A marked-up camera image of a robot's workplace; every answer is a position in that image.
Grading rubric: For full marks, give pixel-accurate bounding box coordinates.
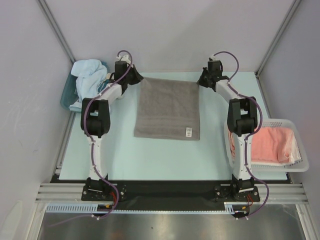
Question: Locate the grey towel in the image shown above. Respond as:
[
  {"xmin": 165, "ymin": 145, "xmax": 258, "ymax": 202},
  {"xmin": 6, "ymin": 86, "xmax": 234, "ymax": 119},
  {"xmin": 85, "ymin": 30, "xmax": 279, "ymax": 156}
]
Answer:
[{"xmin": 134, "ymin": 77, "xmax": 200, "ymax": 141}]

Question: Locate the pink towel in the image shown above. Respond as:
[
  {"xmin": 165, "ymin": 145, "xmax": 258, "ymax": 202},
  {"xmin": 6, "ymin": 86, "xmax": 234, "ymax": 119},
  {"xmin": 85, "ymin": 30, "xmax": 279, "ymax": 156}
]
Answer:
[{"xmin": 227, "ymin": 126, "xmax": 302, "ymax": 165}]

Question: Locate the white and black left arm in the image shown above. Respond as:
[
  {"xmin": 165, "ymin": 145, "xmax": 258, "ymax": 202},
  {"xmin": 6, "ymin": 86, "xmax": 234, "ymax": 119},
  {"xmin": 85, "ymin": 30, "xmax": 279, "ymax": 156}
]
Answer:
[{"xmin": 80, "ymin": 60, "xmax": 143, "ymax": 201}]

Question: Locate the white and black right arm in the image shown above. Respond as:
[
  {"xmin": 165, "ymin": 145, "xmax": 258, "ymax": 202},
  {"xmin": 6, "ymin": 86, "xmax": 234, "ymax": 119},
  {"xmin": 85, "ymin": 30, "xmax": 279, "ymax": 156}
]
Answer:
[{"xmin": 197, "ymin": 57, "xmax": 258, "ymax": 201}]

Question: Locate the teal and beige towel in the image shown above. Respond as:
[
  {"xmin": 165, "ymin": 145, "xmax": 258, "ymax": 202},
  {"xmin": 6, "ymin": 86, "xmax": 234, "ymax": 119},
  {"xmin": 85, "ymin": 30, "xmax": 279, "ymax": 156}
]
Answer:
[{"xmin": 97, "ymin": 72, "xmax": 114, "ymax": 94}]

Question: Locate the light blue towel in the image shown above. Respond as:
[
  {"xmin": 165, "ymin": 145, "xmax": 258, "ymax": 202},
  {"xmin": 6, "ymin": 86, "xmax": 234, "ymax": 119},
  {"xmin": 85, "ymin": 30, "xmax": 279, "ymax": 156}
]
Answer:
[{"xmin": 71, "ymin": 59, "xmax": 109, "ymax": 108}]

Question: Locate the teal plastic tray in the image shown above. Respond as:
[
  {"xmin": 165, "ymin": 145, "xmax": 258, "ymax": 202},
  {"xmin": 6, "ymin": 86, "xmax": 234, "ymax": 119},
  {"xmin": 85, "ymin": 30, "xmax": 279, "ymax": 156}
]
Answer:
[{"xmin": 60, "ymin": 71, "xmax": 81, "ymax": 113}]

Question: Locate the white perforated plastic basket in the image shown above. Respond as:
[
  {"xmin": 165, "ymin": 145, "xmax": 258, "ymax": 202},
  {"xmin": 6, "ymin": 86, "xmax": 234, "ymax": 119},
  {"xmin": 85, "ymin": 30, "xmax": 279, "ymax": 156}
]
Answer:
[{"xmin": 224, "ymin": 118, "xmax": 309, "ymax": 178}]

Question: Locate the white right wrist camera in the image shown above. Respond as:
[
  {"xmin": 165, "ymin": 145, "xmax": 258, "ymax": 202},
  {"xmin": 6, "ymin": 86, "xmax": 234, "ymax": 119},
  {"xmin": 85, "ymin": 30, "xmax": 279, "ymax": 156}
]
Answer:
[{"xmin": 208, "ymin": 55, "xmax": 220, "ymax": 61}]

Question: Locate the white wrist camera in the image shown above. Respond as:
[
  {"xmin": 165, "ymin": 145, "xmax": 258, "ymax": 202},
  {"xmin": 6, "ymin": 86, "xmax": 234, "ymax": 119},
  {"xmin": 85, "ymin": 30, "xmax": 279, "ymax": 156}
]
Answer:
[
  {"xmin": 208, "ymin": 55, "xmax": 220, "ymax": 61},
  {"xmin": 116, "ymin": 54, "xmax": 132, "ymax": 65}
]

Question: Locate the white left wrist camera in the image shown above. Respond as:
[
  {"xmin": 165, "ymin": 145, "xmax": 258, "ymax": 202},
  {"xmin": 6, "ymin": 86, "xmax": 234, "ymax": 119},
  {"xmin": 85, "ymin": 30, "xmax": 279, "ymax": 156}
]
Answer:
[{"xmin": 116, "ymin": 54, "xmax": 132, "ymax": 65}]

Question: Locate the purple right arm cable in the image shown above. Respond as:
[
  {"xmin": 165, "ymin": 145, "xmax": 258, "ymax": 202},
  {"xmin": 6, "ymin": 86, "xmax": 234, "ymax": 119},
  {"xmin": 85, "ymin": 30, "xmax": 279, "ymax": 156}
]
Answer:
[{"xmin": 212, "ymin": 51, "xmax": 270, "ymax": 221}]

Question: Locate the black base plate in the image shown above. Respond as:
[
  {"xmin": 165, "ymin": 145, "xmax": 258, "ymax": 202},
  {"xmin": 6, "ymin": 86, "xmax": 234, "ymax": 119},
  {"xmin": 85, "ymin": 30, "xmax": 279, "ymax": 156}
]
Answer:
[{"xmin": 50, "ymin": 176, "xmax": 289, "ymax": 212}]

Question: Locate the white slotted cable duct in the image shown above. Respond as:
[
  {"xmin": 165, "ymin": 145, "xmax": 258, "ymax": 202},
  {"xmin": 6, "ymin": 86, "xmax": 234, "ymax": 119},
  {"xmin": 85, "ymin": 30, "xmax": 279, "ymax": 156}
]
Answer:
[{"xmin": 46, "ymin": 202, "xmax": 250, "ymax": 215}]

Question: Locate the aluminium frame rail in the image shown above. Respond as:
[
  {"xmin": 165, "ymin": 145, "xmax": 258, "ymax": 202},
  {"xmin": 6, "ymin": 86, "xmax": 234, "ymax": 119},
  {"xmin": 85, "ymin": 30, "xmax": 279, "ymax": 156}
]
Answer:
[{"xmin": 35, "ymin": 181, "xmax": 308, "ymax": 204}]

